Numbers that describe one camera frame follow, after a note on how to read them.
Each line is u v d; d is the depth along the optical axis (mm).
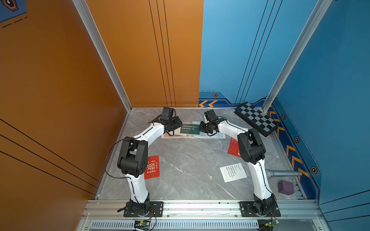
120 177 513
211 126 797
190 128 1048
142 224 718
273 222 695
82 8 696
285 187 756
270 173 809
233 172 862
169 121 750
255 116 1115
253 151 592
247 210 725
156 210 740
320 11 707
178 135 1023
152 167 874
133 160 505
